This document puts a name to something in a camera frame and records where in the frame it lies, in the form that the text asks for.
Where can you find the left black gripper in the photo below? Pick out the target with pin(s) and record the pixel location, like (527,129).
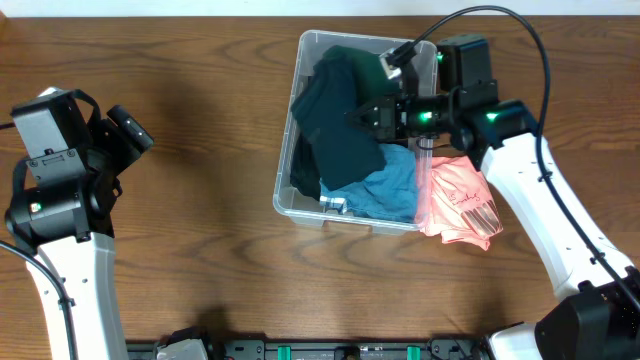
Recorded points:
(123,152)

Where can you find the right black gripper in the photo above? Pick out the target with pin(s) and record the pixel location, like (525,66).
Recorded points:
(394,128)

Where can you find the black garment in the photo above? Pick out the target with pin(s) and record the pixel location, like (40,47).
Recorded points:
(304,174)

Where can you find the coral pink folded shirt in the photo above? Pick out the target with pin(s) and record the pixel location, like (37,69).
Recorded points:
(456,204)

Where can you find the black mounting rail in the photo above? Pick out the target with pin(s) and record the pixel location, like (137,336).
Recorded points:
(198,343)

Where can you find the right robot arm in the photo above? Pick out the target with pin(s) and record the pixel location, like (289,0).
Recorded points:
(596,286)

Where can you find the clear plastic storage bin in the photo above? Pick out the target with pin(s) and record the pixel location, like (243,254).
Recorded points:
(287,200)

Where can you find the dark navy garment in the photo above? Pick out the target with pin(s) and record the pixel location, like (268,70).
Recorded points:
(343,154)

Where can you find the blue garment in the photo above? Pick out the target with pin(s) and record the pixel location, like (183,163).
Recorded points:
(390,194)

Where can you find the dark green garment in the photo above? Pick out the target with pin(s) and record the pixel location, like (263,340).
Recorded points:
(369,77)

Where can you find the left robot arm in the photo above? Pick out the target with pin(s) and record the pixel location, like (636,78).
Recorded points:
(59,215)

